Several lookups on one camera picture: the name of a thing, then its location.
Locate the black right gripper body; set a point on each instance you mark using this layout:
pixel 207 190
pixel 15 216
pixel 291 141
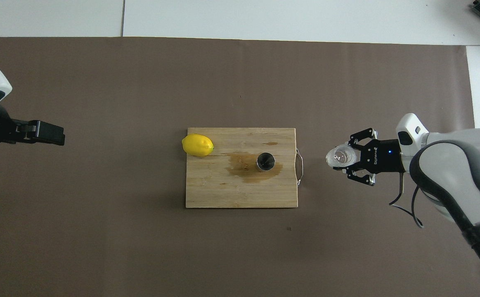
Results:
pixel 382 156

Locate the clear textured glass cup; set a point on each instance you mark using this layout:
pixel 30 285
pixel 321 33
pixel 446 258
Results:
pixel 341 156

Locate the steel jigger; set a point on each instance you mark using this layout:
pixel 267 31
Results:
pixel 266 161

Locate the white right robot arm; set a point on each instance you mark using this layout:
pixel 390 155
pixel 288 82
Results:
pixel 454 165

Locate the brown table mat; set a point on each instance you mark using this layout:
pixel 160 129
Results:
pixel 140 74

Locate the wooden cutting board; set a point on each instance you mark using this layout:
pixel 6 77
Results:
pixel 223 189

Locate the yellow lemon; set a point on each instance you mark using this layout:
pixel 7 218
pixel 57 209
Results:
pixel 197 144

